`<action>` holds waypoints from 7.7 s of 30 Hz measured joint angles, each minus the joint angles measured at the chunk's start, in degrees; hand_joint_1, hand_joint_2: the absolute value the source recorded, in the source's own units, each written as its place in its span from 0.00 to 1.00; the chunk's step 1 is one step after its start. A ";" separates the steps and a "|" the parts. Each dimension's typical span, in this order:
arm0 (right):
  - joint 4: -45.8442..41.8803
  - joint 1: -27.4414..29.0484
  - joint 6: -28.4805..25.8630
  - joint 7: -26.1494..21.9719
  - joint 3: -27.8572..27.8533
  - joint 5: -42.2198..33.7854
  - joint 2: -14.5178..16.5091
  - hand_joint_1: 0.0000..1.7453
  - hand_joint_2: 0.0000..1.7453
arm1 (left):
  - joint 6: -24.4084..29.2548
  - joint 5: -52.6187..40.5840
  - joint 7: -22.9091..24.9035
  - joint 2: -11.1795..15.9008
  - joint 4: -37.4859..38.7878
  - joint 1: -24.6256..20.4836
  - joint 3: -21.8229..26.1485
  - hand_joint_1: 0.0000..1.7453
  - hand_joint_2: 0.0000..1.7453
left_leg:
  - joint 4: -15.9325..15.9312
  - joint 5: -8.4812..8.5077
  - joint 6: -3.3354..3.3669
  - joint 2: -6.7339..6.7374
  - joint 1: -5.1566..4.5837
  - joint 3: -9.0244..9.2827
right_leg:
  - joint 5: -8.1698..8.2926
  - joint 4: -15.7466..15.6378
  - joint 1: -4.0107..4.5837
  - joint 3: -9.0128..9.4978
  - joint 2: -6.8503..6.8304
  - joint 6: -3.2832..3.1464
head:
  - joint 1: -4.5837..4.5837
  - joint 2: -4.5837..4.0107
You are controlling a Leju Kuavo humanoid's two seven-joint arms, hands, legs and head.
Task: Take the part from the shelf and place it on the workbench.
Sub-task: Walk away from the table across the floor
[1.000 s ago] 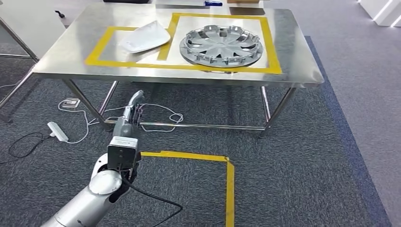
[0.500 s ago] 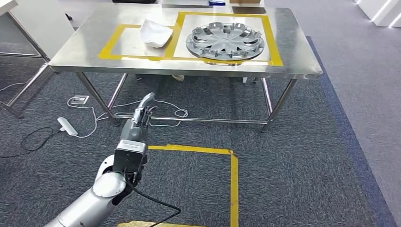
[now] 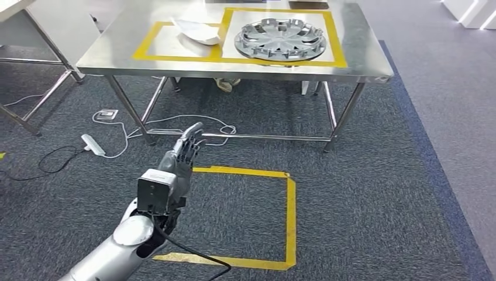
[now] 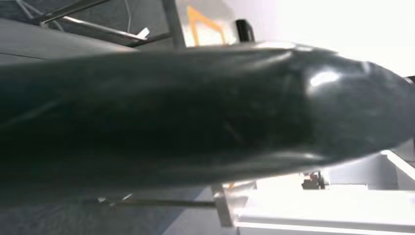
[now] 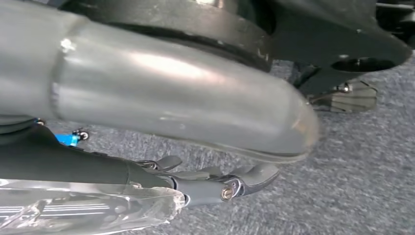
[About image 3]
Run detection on black floor cable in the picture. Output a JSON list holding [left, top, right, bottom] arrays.
[[0, 145, 87, 182]]

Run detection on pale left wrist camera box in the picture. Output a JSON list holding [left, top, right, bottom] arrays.
[[136, 169, 178, 215]]

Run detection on white top steel table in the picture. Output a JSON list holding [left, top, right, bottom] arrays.
[[0, 0, 102, 137]]

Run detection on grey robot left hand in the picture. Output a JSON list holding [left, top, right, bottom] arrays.
[[158, 121, 207, 179]]

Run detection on white power cable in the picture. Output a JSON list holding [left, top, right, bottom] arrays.
[[91, 112, 237, 160], [3, 92, 45, 107]]

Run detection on silver wheel hubcap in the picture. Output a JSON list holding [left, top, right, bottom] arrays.
[[233, 18, 328, 63]]

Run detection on white plastic shell part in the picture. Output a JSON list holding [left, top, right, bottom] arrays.
[[170, 17, 222, 46]]

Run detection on stainless steel workbench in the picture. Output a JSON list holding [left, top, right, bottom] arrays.
[[75, 0, 395, 154]]

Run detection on worn yellow floor tape square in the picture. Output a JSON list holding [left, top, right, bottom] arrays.
[[152, 165, 298, 272]]

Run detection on white power strip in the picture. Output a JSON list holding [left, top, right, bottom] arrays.
[[80, 133, 106, 157]]

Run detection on white display block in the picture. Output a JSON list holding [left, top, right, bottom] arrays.
[[442, 0, 477, 24], [461, 0, 496, 31]]

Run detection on black camera cable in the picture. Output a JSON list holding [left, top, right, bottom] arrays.
[[151, 213, 232, 281]]

